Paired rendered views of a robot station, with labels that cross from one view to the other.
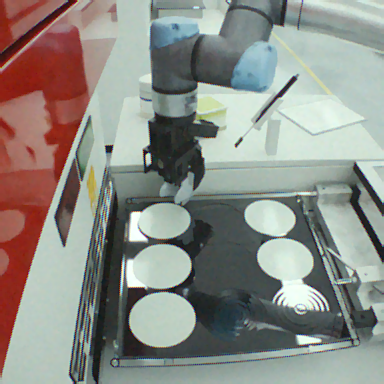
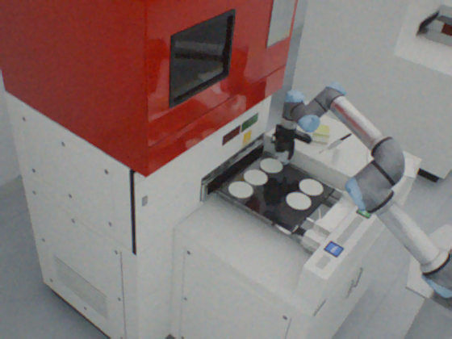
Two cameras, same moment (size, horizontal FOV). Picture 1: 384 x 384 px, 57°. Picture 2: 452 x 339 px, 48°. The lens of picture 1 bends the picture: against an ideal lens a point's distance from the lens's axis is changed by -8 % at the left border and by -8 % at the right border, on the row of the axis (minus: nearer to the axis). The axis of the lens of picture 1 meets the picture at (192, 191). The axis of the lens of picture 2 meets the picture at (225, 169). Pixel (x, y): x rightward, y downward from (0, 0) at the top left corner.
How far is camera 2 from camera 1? 160 cm
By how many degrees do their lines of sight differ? 29
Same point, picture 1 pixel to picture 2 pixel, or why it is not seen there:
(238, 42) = (305, 112)
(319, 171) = not seen: hidden behind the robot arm
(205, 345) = (245, 202)
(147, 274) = (248, 177)
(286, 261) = (297, 201)
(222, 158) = (310, 155)
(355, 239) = (338, 216)
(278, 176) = (331, 175)
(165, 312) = (243, 188)
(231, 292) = (268, 196)
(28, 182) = (214, 124)
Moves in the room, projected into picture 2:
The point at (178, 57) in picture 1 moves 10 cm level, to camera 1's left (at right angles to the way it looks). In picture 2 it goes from (288, 107) to (269, 98)
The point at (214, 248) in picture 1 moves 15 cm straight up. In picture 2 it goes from (278, 183) to (283, 155)
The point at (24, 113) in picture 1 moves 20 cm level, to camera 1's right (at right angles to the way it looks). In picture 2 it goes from (218, 114) to (262, 139)
